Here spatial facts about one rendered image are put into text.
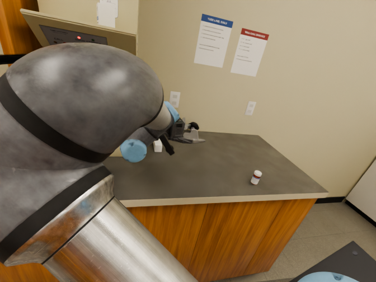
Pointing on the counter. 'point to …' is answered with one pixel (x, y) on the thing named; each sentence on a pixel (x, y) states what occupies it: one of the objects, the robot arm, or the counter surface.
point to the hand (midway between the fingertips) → (197, 133)
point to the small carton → (106, 15)
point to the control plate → (69, 36)
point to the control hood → (52, 21)
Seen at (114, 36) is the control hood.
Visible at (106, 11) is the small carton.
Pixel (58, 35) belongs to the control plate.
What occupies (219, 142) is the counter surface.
